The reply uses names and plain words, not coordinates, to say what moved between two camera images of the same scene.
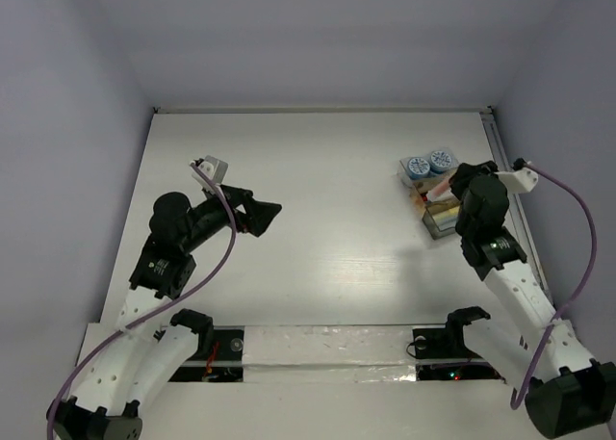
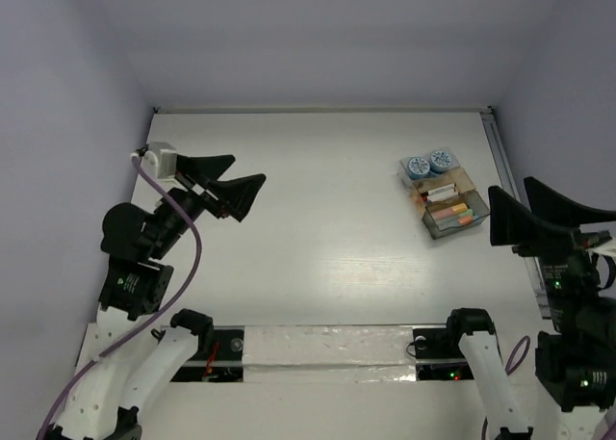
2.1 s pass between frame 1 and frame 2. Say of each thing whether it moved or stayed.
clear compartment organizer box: stayed
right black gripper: moved
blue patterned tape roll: stayed
